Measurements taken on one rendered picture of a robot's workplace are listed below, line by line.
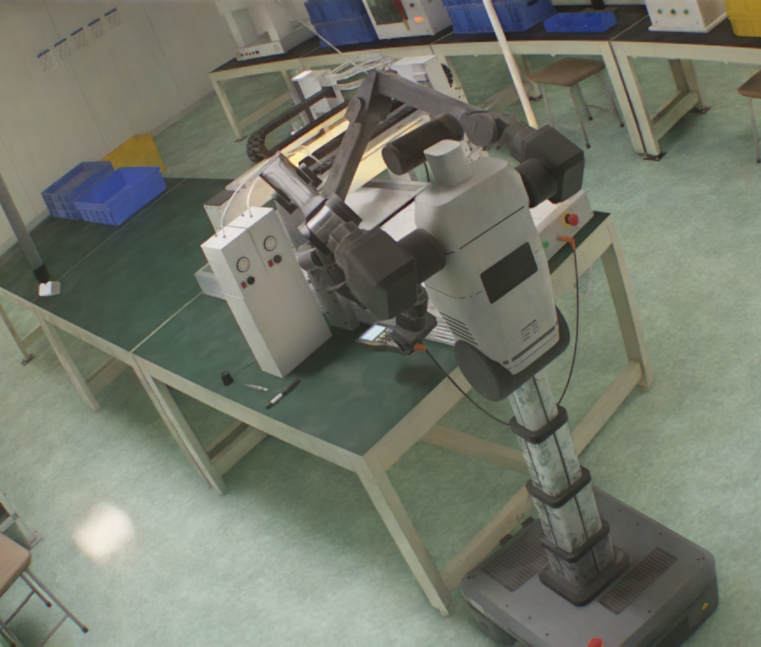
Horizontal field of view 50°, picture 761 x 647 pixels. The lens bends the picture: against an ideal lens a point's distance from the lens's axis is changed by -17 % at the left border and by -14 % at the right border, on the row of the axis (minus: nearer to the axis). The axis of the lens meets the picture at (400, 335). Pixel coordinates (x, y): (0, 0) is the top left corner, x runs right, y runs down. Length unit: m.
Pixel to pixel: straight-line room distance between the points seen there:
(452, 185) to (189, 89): 8.84
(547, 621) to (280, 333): 1.19
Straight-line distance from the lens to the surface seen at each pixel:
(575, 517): 2.31
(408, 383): 2.61
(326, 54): 6.71
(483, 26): 5.76
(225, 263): 2.71
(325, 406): 2.68
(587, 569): 2.44
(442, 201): 1.75
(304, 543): 3.46
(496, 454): 3.22
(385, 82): 2.22
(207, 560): 3.64
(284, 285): 2.83
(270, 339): 2.83
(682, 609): 2.47
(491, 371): 1.93
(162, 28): 10.40
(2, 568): 3.52
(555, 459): 2.18
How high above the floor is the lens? 2.18
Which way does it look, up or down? 30 degrees down
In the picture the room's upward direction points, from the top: 24 degrees counter-clockwise
